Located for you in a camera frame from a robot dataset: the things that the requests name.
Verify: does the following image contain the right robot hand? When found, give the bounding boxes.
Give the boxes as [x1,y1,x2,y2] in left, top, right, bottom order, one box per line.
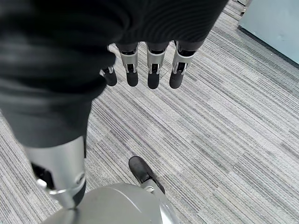
[0,0,230,210]

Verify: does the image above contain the dark robot foot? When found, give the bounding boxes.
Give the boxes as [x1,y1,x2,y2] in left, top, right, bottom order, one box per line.
[128,155,166,195]

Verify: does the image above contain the silver robot leg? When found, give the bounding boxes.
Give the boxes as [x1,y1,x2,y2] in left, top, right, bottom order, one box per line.
[42,182,178,224]

